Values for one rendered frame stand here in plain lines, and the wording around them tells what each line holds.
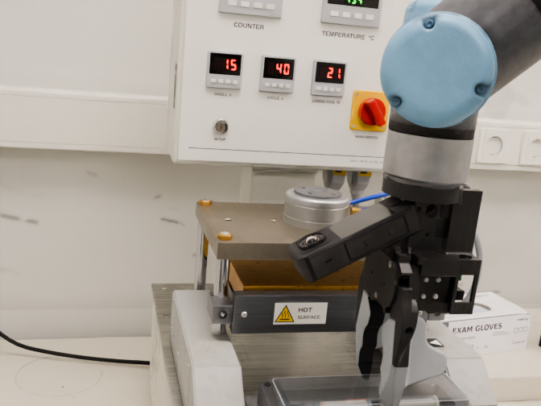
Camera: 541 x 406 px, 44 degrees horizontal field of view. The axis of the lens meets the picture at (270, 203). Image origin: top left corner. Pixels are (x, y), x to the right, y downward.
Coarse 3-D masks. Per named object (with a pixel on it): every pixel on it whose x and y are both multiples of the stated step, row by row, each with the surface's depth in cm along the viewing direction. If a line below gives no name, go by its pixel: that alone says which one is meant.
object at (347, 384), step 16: (288, 384) 63; (304, 384) 64; (320, 384) 64; (336, 384) 64; (352, 384) 64; (368, 384) 65; (416, 384) 66; (432, 384) 66; (448, 384) 66; (288, 400) 60; (304, 400) 61; (320, 400) 61; (336, 400) 61; (352, 400) 61; (368, 400) 62; (400, 400) 62; (416, 400) 62; (432, 400) 63
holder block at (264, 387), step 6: (264, 384) 65; (270, 384) 65; (258, 390) 65; (264, 390) 64; (270, 390) 64; (258, 396) 65; (264, 396) 63; (270, 396) 63; (258, 402) 65; (264, 402) 63; (270, 402) 62; (276, 402) 62
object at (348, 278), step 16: (240, 272) 77; (256, 272) 77; (272, 272) 78; (288, 272) 78; (336, 272) 80; (352, 272) 80; (240, 288) 74; (256, 288) 73; (272, 288) 73; (288, 288) 74; (304, 288) 74; (320, 288) 75; (336, 288) 75; (352, 288) 76
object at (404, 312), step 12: (408, 288) 57; (396, 300) 58; (408, 300) 57; (396, 312) 58; (408, 312) 57; (396, 324) 58; (408, 324) 57; (396, 336) 58; (408, 336) 57; (396, 348) 58; (408, 348) 58; (396, 360) 58; (408, 360) 59
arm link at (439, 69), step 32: (448, 0) 45; (480, 0) 44; (512, 0) 43; (416, 32) 43; (448, 32) 42; (480, 32) 42; (512, 32) 43; (384, 64) 44; (416, 64) 43; (448, 64) 43; (480, 64) 42; (512, 64) 44; (416, 96) 43; (448, 96) 43; (480, 96) 43
